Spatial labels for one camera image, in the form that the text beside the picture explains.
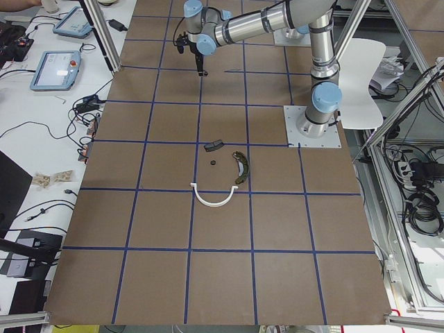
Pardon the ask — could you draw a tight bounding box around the olive curved brake shoe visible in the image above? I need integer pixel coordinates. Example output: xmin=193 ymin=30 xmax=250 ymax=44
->
xmin=232 ymin=151 xmax=250 ymax=185

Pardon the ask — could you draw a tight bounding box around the white plastic chair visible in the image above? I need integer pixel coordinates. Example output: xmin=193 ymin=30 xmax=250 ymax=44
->
xmin=339 ymin=38 xmax=386 ymax=130

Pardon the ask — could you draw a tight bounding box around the black flat box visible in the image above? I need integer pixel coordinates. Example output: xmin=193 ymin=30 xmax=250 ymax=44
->
xmin=16 ymin=230 xmax=63 ymax=262

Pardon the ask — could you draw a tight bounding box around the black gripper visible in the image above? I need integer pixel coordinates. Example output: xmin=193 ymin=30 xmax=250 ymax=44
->
xmin=175 ymin=33 xmax=207 ymax=76

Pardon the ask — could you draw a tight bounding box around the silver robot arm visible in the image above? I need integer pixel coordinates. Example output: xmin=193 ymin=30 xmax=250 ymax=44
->
xmin=173 ymin=1 xmax=343 ymax=139

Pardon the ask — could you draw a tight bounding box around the black brake pad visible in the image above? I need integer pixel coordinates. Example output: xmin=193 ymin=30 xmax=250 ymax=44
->
xmin=204 ymin=139 xmax=224 ymax=153

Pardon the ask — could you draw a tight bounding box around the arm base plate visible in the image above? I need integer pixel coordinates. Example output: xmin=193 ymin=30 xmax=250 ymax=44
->
xmin=273 ymin=25 xmax=311 ymax=47
xmin=283 ymin=105 xmax=341 ymax=148

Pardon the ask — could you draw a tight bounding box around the small bag of parts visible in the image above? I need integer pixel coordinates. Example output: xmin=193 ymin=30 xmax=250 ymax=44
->
xmin=51 ymin=170 xmax=75 ymax=182
xmin=31 ymin=173 xmax=51 ymax=188

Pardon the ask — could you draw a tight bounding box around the black power adapter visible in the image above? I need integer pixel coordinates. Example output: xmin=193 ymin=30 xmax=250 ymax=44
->
xmin=75 ymin=101 xmax=100 ymax=114

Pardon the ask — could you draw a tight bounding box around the teach pendant tablet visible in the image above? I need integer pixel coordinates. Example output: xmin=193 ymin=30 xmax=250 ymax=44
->
xmin=30 ymin=50 xmax=82 ymax=92
xmin=53 ymin=6 xmax=92 ymax=39

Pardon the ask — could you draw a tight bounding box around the black power strip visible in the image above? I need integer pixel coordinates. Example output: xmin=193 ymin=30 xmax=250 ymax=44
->
xmin=410 ymin=162 xmax=443 ymax=186

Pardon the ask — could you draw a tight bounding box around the near teach pendant tablet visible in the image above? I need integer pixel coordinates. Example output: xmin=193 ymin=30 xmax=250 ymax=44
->
xmin=30 ymin=50 xmax=82 ymax=92

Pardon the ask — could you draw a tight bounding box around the white curved plastic bracket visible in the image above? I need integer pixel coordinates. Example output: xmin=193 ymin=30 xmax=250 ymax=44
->
xmin=189 ymin=182 xmax=240 ymax=208

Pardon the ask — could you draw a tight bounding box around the far teach pendant tablet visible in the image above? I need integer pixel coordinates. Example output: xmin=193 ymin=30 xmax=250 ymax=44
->
xmin=53 ymin=6 xmax=92 ymax=39

